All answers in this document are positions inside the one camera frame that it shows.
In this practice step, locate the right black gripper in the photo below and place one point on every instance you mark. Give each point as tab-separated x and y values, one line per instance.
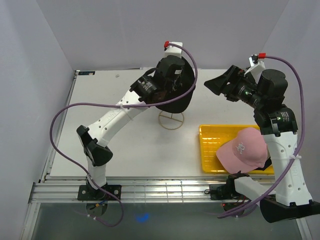
234	75

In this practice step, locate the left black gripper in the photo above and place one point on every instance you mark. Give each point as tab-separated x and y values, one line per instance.
177	82

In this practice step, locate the black baseball cap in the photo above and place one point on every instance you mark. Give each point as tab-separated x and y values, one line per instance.
180	103

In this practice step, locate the pink baseball cap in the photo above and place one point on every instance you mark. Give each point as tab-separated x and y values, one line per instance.
245	153

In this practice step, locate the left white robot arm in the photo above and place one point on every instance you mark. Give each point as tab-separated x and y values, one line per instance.
96	137

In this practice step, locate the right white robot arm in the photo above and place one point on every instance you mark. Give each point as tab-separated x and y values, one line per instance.
288	198

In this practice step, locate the yellow plastic tray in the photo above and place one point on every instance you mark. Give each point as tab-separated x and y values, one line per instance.
212	137

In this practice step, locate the left blue corner label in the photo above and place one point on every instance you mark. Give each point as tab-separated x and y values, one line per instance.
86	73

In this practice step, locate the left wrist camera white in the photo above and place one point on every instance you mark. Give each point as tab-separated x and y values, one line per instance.
172	50

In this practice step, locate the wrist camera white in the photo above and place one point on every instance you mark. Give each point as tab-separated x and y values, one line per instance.
257	66
172	50

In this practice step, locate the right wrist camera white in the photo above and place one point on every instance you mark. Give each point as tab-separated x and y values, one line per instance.
257	66

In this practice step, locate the gold wire hat stand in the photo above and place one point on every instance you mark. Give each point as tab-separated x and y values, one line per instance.
170	121

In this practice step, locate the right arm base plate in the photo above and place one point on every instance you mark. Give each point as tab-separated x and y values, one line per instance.
220	192

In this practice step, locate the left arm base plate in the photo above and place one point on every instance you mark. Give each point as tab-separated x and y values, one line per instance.
88	193

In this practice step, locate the aluminium frame rail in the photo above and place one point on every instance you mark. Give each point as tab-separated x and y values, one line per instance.
133	190

